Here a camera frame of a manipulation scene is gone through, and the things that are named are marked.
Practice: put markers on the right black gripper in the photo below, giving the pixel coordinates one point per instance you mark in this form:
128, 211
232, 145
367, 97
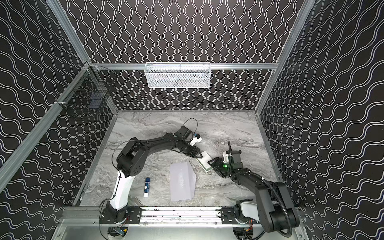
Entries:
218, 165

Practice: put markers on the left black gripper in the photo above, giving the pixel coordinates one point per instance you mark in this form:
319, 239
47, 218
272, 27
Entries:
189, 149

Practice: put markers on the white letter with green border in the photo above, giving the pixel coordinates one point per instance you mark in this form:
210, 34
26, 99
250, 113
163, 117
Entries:
204, 161

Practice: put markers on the lavender envelope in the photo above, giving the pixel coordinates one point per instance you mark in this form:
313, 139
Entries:
182, 181

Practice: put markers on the blue white glue stick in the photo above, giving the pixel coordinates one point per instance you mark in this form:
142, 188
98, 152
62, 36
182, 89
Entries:
147, 187

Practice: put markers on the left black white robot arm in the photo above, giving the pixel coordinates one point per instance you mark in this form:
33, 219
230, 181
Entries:
131, 161

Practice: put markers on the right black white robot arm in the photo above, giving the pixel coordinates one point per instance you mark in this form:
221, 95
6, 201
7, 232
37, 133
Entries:
273, 207

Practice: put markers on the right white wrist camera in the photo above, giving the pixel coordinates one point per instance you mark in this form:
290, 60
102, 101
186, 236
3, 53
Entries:
226, 157

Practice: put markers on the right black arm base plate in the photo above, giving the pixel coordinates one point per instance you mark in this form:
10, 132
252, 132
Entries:
233, 216

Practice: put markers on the white wire mesh basket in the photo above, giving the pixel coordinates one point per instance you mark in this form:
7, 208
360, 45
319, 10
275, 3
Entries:
178, 75

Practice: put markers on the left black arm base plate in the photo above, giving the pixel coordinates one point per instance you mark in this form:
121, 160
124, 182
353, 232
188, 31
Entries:
128, 215

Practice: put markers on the black wire basket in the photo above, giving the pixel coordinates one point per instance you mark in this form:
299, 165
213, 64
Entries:
89, 98

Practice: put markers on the aluminium front rail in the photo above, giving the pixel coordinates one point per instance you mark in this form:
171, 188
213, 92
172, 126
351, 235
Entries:
151, 217

